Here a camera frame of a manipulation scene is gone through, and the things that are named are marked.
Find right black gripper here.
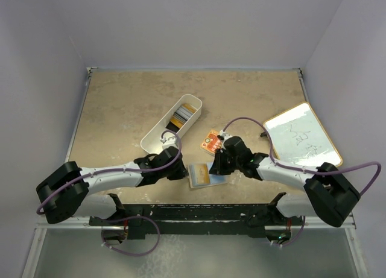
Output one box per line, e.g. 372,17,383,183
209,148,242,175

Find white oblong plastic tray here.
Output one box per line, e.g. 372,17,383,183
140,94,203,153

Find white credit card stack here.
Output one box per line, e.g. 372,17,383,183
176,105,195,120

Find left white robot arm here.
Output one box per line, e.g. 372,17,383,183
36,147,188,224

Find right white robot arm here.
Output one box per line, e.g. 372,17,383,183
209,136,361,227

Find black card in tray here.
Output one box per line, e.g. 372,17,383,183
166,122,180,132

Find orange spiral notebook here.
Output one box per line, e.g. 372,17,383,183
200,129,223,156

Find yellow framed whiteboard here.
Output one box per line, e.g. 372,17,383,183
264,102,343,166

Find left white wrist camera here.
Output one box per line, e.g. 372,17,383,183
160,136,179,150

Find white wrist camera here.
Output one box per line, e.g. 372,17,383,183
218,130,232,141
160,136,179,150

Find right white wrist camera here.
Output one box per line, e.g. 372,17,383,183
218,130,232,141

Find aluminium table frame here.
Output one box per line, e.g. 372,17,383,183
23,68,370,277

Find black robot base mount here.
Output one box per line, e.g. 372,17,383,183
89,193,303,239

